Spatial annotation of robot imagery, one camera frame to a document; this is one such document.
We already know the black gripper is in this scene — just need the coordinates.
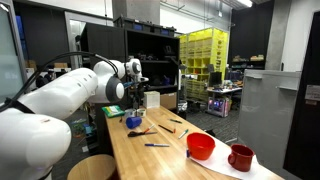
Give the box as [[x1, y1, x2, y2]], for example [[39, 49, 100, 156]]
[[132, 81, 146, 100]]

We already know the blue plastic cup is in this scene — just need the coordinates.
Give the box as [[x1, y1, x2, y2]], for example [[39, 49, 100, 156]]
[[125, 116, 143, 130]]

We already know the white box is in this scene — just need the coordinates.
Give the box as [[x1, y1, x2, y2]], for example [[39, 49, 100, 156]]
[[142, 90, 161, 109]]

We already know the white succulent plant pot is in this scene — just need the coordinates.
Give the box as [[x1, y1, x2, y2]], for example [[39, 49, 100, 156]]
[[136, 107, 147, 118]]

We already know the white enamel mug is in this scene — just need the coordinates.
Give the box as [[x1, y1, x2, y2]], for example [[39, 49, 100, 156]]
[[124, 108, 137, 119]]

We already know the black shelving unit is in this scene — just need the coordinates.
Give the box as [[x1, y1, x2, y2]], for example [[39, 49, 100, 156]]
[[79, 21, 181, 113]]

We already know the cardboard box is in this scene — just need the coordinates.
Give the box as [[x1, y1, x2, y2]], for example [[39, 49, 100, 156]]
[[160, 92, 178, 111]]

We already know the green wipes pack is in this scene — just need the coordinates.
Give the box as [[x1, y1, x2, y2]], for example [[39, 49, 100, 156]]
[[101, 105, 126, 119]]

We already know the white pole desk lamp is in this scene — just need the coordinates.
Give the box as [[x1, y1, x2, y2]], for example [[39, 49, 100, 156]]
[[168, 56, 188, 101]]

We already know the grey mesh waste basket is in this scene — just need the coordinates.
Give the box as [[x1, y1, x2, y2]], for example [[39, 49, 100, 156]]
[[177, 99, 189, 113]]

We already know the thin black pen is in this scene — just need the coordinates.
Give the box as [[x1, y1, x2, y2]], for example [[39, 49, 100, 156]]
[[157, 124, 175, 134]]

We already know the green capped white marker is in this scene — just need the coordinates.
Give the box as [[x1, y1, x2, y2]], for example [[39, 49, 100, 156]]
[[177, 128, 190, 140]]

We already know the black bin blue label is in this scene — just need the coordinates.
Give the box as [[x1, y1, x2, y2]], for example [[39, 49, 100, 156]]
[[123, 19, 150, 33], [149, 24, 176, 37]]

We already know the green floor crate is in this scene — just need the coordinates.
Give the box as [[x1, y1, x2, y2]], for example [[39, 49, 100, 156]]
[[69, 118, 89, 139]]

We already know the yellow storage rack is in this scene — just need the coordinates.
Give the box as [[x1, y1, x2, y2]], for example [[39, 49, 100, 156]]
[[178, 27, 229, 103]]

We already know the black computer monitor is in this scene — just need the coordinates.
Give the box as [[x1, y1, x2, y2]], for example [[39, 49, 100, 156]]
[[208, 71, 223, 88]]

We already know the lit desktop computer case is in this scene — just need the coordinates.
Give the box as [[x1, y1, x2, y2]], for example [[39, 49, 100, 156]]
[[207, 96, 231, 118]]

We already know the black floor device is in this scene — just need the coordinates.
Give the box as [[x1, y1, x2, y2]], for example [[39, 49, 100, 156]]
[[203, 128, 218, 137]]

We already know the red bowl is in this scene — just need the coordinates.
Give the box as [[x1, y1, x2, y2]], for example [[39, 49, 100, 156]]
[[186, 132, 216, 161]]

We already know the white desk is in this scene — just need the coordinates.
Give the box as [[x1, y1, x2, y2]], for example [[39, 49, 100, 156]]
[[206, 85, 243, 101]]

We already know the round wooden stool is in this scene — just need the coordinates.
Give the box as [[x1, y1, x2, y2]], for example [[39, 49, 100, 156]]
[[66, 153, 118, 180]]

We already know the white paper sheet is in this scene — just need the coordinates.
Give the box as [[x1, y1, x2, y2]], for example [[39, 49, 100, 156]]
[[187, 141, 281, 180]]

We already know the dark storage shelf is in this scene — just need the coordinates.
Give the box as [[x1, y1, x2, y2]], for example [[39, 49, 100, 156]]
[[229, 53, 267, 69]]

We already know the red mug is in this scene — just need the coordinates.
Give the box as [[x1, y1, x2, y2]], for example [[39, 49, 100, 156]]
[[227, 143, 255, 173]]

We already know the grey metal cabinet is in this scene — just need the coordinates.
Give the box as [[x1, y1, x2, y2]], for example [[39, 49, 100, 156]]
[[237, 68, 303, 178]]

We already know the grey framed glass panel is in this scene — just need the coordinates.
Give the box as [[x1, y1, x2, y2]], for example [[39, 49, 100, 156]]
[[0, 3, 28, 101]]

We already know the ceiling light strip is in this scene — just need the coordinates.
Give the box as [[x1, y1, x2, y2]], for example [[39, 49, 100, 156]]
[[234, 0, 254, 8]]

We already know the black door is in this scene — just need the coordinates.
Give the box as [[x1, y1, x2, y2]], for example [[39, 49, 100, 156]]
[[283, 9, 320, 180]]

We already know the white paper door sign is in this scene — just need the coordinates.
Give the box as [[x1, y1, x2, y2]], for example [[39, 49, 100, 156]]
[[304, 84, 320, 102]]

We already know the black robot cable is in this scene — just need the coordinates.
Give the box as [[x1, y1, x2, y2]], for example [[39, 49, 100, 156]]
[[0, 50, 120, 113]]

